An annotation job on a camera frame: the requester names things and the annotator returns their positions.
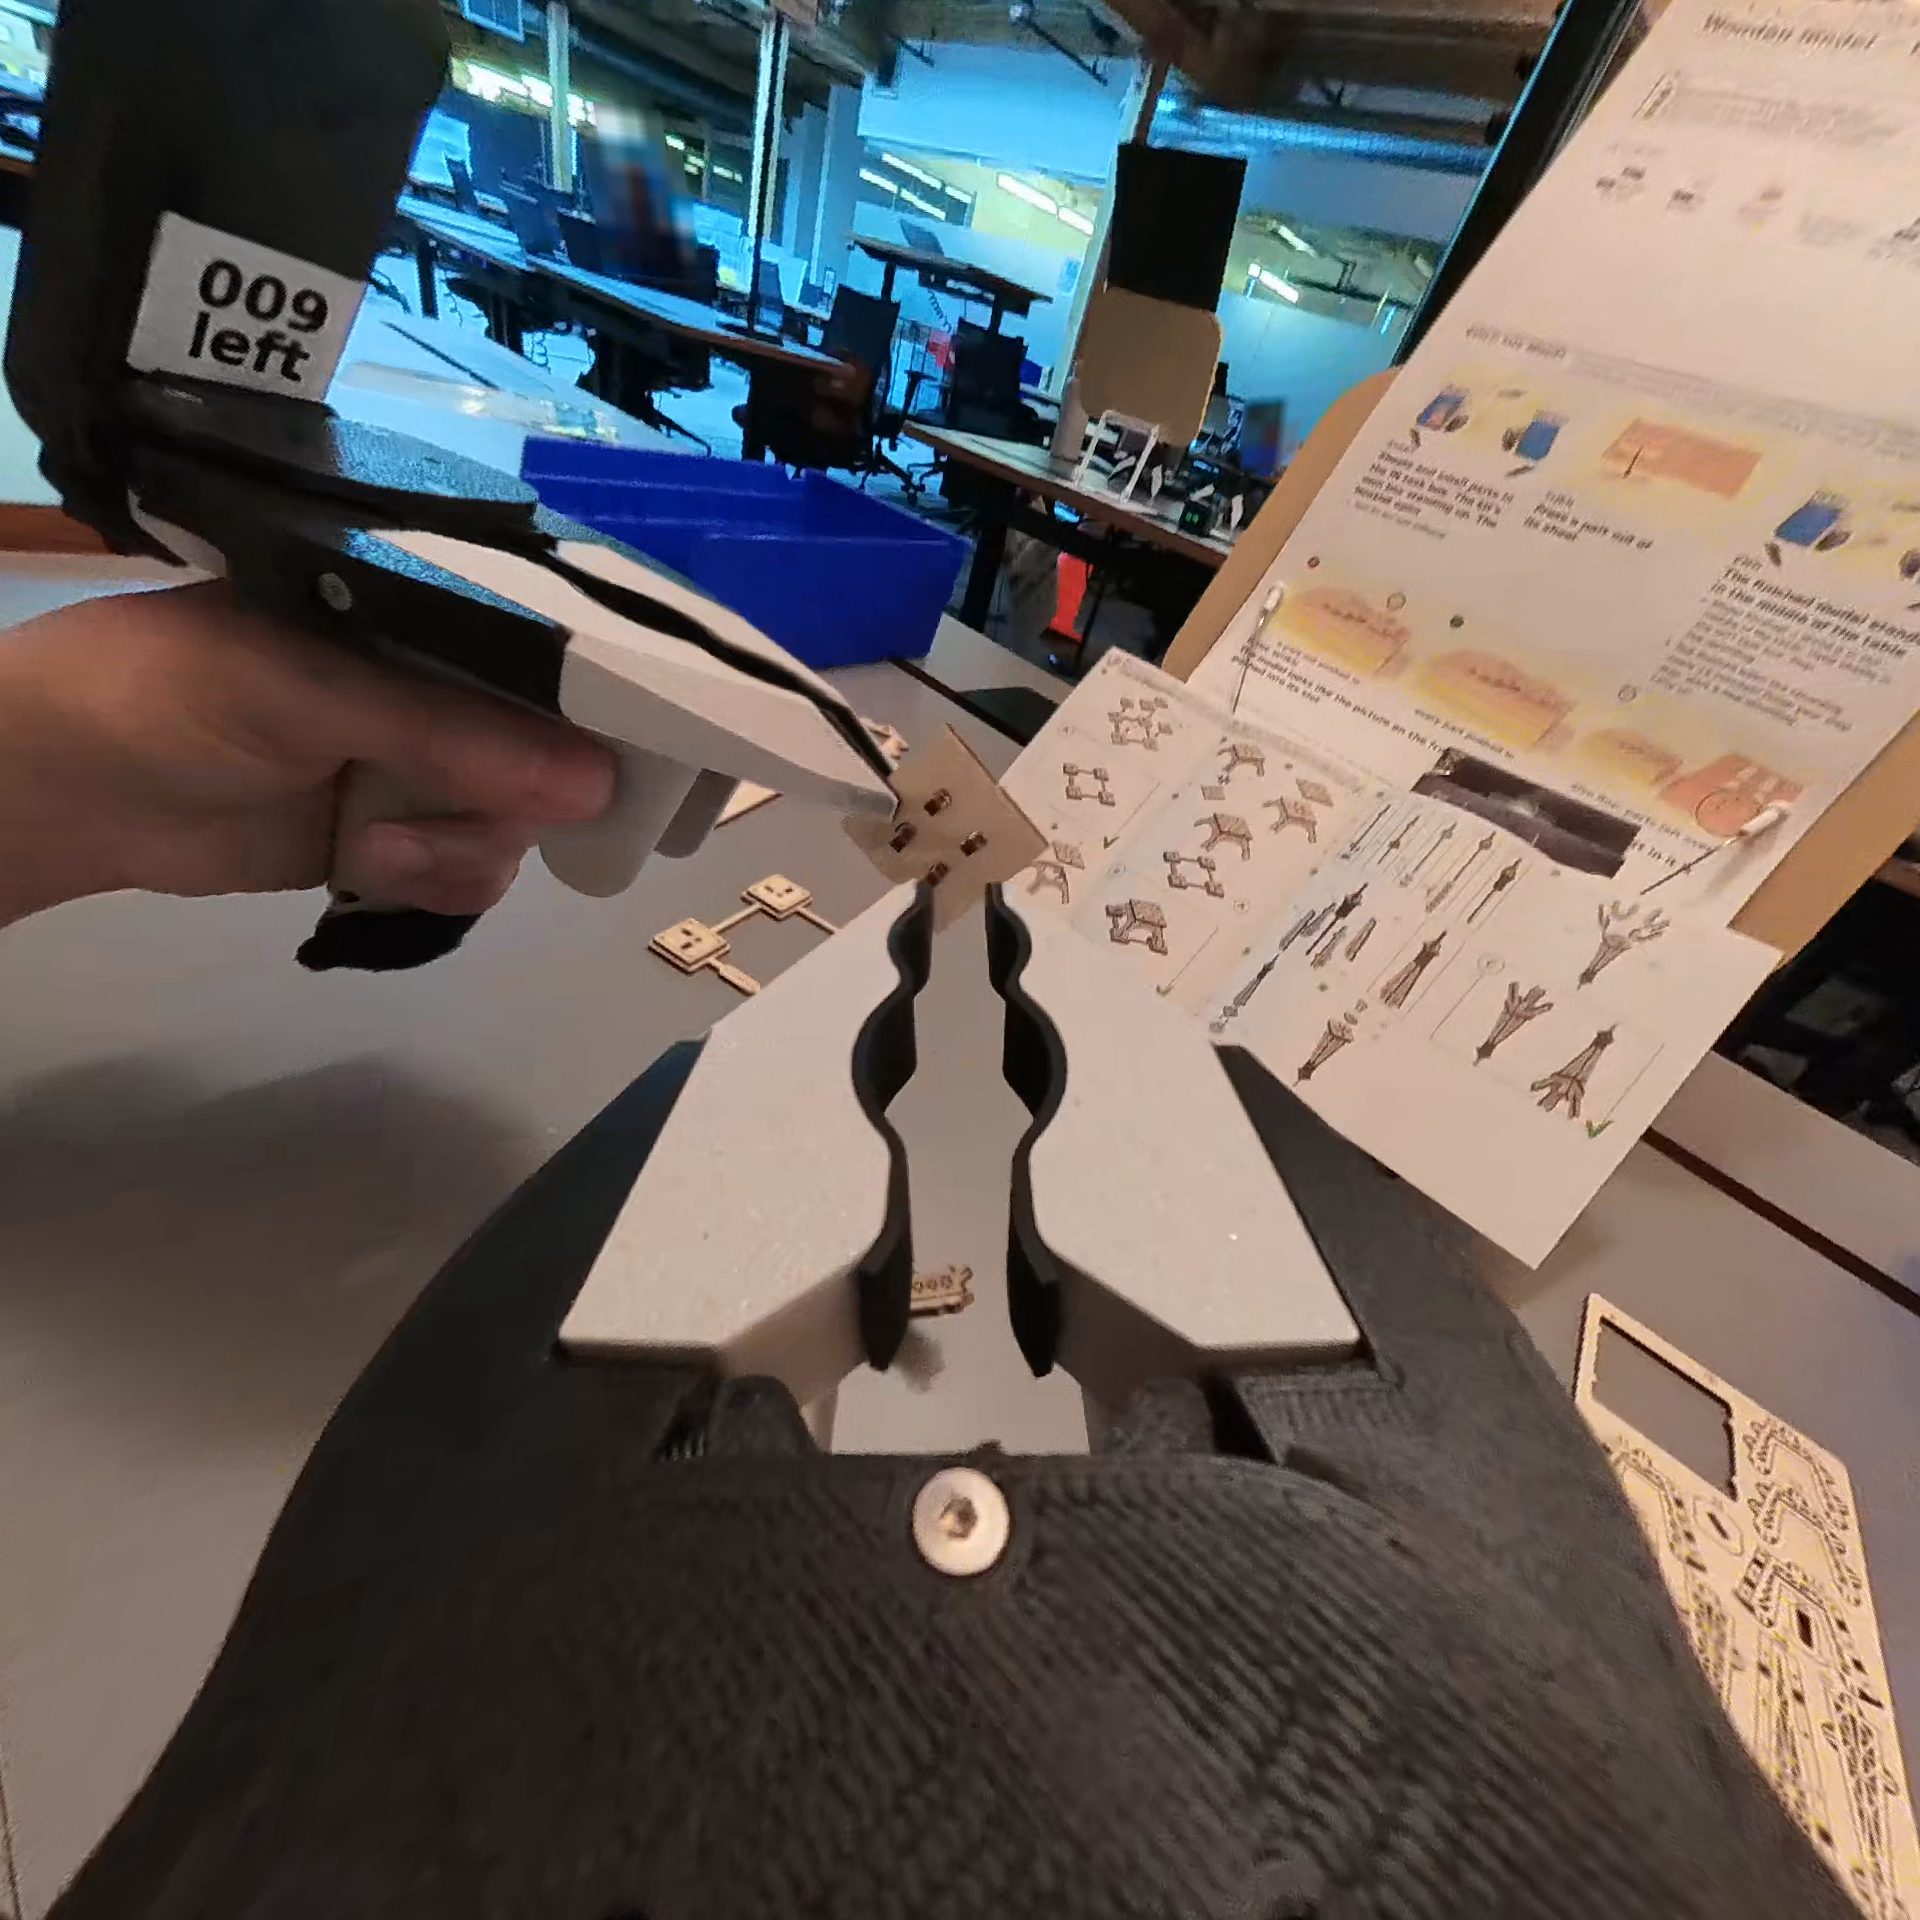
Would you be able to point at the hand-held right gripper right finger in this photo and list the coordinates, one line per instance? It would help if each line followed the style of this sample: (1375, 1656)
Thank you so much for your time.
(1203, 1201)

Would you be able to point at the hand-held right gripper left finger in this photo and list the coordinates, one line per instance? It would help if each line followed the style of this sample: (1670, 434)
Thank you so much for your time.
(722, 1201)

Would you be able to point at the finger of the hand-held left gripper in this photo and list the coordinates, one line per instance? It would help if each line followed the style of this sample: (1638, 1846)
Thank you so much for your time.
(674, 690)
(722, 607)

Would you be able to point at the wooden lattice tower base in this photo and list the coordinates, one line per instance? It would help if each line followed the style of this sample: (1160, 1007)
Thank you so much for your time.
(943, 1287)

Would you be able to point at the wooden square plate with pegs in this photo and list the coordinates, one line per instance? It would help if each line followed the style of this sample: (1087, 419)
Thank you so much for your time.
(1000, 826)

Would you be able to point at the grey desk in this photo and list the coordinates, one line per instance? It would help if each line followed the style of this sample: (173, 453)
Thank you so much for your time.
(300, 1201)

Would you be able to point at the person's left hand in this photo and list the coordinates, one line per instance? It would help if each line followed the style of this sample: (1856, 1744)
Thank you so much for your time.
(177, 721)

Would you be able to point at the blue plastic bin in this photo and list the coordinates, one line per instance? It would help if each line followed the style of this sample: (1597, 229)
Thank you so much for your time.
(783, 558)

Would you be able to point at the folded assembly instruction booklet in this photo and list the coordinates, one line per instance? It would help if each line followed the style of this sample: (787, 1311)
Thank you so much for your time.
(1351, 975)

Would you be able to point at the cardboard panel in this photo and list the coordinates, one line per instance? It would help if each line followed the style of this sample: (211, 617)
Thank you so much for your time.
(1146, 360)

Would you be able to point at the white push pin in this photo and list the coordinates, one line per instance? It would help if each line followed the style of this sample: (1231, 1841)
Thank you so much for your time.
(1277, 594)
(1771, 818)

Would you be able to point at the wooden laser-cut parts sheet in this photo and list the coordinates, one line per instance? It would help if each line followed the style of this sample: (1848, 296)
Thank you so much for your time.
(1665, 1514)

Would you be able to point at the wooden poster backing board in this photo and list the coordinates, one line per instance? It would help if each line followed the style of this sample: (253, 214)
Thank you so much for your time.
(1290, 495)

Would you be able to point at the black panel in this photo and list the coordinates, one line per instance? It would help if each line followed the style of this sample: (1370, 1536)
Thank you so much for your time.
(1176, 229)

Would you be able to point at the large instruction poster sheet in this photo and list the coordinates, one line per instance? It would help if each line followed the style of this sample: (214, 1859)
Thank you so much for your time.
(1649, 373)

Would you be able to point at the black stand pole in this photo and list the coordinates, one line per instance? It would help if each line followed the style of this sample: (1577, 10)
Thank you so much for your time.
(1546, 150)

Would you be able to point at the wooden four-square frame piece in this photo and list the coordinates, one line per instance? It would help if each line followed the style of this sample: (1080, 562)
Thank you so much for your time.
(690, 945)

